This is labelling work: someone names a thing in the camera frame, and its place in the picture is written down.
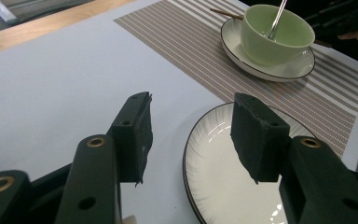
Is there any white ribbed plate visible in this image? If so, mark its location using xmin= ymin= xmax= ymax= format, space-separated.
xmin=182 ymin=102 xmax=327 ymax=224

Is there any dark metal spoon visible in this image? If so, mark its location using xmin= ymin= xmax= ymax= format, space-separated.
xmin=267 ymin=0 xmax=289 ymax=41

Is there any green bowl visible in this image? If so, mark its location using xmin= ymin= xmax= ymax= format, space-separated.
xmin=220 ymin=17 xmax=316 ymax=83
xmin=240 ymin=3 xmax=316 ymax=67

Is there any striped brown placemat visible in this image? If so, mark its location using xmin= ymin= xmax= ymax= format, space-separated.
xmin=113 ymin=0 xmax=358 ymax=158

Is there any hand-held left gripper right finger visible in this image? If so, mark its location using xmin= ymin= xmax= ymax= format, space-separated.
xmin=229 ymin=91 xmax=358 ymax=224

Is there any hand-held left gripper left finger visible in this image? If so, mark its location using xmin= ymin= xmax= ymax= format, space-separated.
xmin=54 ymin=91 xmax=154 ymax=224

